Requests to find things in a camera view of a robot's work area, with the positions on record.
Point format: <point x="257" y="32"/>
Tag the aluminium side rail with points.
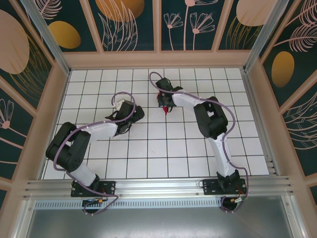
<point x="260" y="124"/>

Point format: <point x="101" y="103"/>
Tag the black controller board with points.
<point x="89" y="202"/>

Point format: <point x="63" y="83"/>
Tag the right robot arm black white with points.
<point x="210" y="119"/>

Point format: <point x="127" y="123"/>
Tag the grey metal sheet panel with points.
<point x="158" y="223"/>

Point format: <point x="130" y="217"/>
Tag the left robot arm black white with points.
<point x="67" y="151"/>

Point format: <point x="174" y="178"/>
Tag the long aluminium mounting rail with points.
<point x="158" y="187"/>

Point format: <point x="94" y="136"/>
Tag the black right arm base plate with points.
<point x="210" y="187"/>

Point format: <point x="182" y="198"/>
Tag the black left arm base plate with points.
<point x="109" y="188"/>

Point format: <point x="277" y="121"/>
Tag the aluminium frame post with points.
<point x="263" y="32"/>
<point x="47" y="32"/>

